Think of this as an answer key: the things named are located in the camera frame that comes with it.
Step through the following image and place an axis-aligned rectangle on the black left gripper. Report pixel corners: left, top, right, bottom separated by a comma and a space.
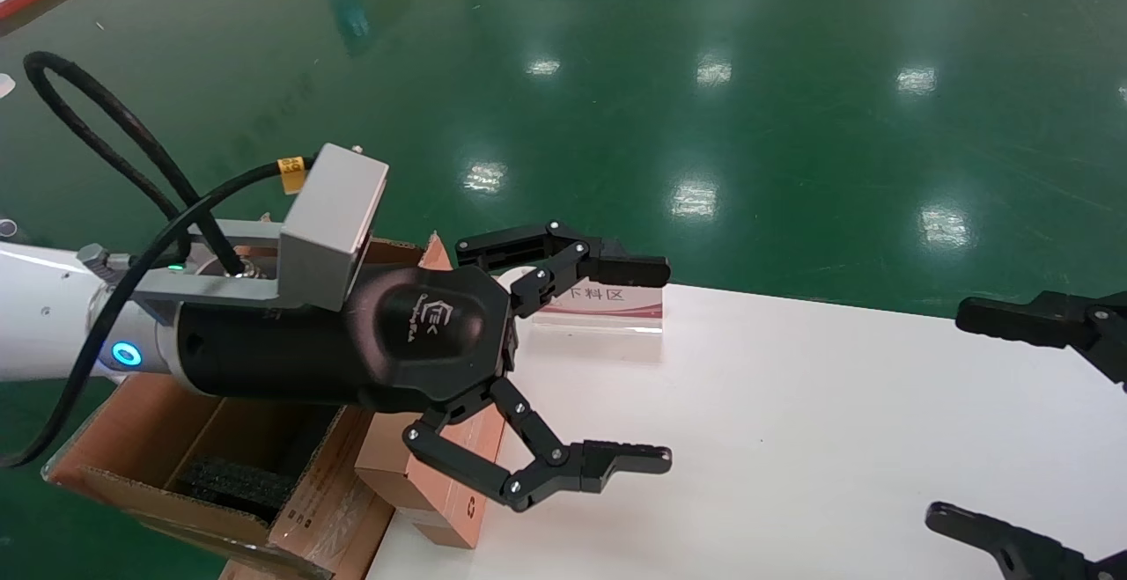
174, 263, 518, 415

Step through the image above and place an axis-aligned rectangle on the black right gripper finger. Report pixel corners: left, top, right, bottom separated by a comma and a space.
956, 290, 1127, 387
924, 501, 1127, 580

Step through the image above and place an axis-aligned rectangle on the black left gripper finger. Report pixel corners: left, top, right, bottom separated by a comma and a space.
402, 376, 674, 512
455, 221, 672, 318

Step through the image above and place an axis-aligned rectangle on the small cardboard box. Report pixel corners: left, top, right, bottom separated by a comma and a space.
355, 400, 507, 550

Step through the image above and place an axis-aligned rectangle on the large open cardboard box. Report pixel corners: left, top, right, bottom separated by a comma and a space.
41, 215, 498, 580

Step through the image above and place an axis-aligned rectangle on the acrylic sign with pink label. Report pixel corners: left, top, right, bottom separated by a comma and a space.
531, 279, 665, 335

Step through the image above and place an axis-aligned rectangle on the black foam insert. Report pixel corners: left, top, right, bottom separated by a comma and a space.
167, 459, 296, 524

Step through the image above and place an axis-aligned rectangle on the silver camera mounting bracket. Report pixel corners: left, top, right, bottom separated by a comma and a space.
77, 217, 284, 327

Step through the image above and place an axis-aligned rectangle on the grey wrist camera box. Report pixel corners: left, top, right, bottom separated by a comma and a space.
280, 143, 389, 312

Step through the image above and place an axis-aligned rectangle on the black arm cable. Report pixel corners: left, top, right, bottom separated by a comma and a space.
0, 52, 318, 468

